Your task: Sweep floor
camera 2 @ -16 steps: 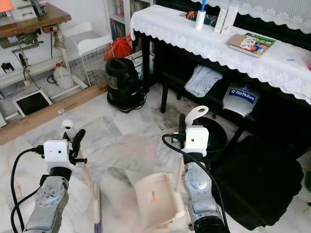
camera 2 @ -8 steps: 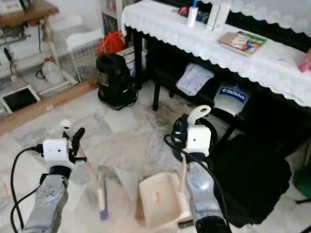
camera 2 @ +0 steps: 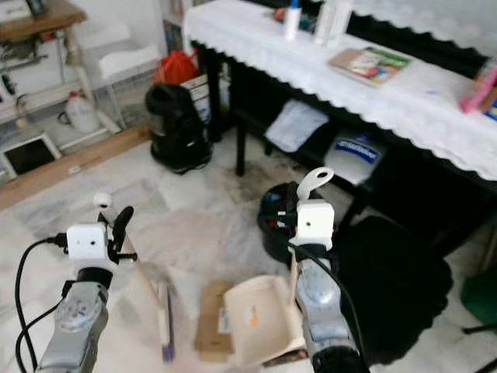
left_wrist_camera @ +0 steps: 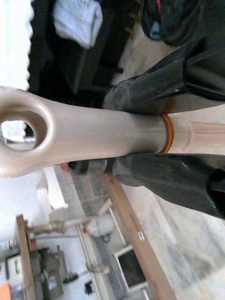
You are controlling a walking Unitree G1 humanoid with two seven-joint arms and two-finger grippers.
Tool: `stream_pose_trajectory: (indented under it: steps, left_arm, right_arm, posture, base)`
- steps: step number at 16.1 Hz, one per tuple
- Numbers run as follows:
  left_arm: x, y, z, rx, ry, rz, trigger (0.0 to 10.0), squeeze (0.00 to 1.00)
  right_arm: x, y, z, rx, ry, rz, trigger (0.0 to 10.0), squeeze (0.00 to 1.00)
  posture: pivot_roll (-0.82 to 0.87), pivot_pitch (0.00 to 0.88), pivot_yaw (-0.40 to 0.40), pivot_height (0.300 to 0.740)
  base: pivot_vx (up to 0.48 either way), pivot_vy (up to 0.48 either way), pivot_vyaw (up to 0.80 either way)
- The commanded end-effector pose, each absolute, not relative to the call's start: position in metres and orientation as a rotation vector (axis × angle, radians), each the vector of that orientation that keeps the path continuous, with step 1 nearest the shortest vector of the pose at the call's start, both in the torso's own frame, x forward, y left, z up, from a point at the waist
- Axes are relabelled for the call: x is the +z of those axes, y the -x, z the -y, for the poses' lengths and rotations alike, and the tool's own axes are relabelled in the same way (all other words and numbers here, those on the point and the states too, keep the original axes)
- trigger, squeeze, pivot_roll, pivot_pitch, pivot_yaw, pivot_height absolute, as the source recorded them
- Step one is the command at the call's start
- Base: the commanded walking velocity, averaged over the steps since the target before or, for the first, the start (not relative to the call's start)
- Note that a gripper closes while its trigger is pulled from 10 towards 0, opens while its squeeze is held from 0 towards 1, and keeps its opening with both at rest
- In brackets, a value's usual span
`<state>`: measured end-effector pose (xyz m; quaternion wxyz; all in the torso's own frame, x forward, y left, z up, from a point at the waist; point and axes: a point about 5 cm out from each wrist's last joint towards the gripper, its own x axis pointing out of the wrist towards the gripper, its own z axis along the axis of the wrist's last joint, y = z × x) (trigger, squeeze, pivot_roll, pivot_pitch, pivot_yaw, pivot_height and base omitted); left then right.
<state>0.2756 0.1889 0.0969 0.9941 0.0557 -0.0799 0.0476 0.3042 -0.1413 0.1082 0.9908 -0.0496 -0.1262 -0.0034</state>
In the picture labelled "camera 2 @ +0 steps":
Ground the white bottle with blue cap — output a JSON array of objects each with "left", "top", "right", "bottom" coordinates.
[{"left": 283, "top": 0, "right": 303, "bottom": 42}]

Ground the white plastic basket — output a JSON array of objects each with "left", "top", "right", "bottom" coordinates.
[{"left": 92, "top": 40, "right": 161, "bottom": 83}]

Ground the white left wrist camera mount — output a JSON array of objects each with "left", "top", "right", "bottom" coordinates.
[{"left": 66, "top": 223, "right": 110, "bottom": 270}]

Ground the large black case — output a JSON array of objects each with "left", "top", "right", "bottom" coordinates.
[{"left": 335, "top": 214, "right": 454, "bottom": 368}]

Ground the red plastic bag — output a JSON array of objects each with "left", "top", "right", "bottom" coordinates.
[{"left": 155, "top": 50, "right": 201, "bottom": 86}]

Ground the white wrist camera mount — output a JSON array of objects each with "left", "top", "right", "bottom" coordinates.
[
  {"left": 66, "top": 223, "right": 110, "bottom": 270},
  {"left": 294, "top": 200, "right": 337, "bottom": 250}
]

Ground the pink pack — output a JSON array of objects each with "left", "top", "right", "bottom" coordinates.
[{"left": 458, "top": 58, "right": 497, "bottom": 116}]

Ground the brown wooden table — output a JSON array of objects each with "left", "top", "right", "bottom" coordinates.
[{"left": 0, "top": 0, "right": 87, "bottom": 44}]

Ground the white plastic container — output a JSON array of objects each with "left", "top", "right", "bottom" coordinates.
[{"left": 314, "top": 0, "right": 355, "bottom": 47}]

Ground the wooden floor beam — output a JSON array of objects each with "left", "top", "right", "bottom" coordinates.
[{"left": 0, "top": 123, "right": 153, "bottom": 211}]

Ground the beige broom with white knob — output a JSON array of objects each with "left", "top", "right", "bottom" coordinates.
[{"left": 92, "top": 191, "right": 176, "bottom": 364}]

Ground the colourful picture book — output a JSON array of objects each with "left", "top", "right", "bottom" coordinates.
[{"left": 328, "top": 45, "right": 413, "bottom": 88}]

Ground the large white lace tablecloth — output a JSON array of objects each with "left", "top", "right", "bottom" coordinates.
[{"left": 183, "top": 0, "right": 497, "bottom": 183}]

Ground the pale grey folded bag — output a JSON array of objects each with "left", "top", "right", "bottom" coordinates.
[{"left": 263, "top": 99, "right": 330, "bottom": 154}]

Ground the white bag with blue label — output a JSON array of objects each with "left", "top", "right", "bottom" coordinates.
[{"left": 324, "top": 131, "right": 386, "bottom": 187}]

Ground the white framed tablet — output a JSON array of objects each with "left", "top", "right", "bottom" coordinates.
[{"left": 2, "top": 131, "right": 60, "bottom": 180}]

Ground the white plastic jug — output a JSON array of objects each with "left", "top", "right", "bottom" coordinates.
[{"left": 63, "top": 91, "right": 101, "bottom": 135}]

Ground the small red object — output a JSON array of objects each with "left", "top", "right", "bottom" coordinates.
[{"left": 270, "top": 5, "right": 293, "bottom": 24}]

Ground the narrow white lace cloth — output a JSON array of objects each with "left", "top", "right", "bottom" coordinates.
[{"left": 349, "top": 0, "right": 497, "bottom": 57}]

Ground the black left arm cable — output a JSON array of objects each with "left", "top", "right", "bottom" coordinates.
[{"left": 12, "top": 232, "right": 71, "bottom": 373}]

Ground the blue printed box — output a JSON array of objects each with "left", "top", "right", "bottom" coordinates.
[{"left": 483, "top": 87, "right": 497, "bottom": 122}]

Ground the black bag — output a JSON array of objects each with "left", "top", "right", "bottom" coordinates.
[{"left": 144, "top": 82, "right": 213, "bottom": 176}]

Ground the white shelf rack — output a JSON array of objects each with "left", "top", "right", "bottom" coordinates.
[{"left": 0, "top": 31, "right": 125, "bottom": 183}]

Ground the brown cardboard box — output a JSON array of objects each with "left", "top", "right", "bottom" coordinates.
[{"left": 195, "top": 280, "right": 238, "bottom": 363}]

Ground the black round bucket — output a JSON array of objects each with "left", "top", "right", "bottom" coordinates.
[{"left": 257, "top": 182, "right": 305, "bottom": 265}]

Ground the beige long-handled dustpan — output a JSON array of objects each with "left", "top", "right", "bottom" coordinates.
[{"left": 222, "top": 166, "right": 335, "bottom": 371}]

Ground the green bin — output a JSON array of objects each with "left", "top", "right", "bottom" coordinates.
[{"left": 459, "top": 270, "right": 497, "bottom": 329}]

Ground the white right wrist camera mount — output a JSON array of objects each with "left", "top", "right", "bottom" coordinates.
[{"left": 294, "top": 200, "right": 337, "bottom": 250}]

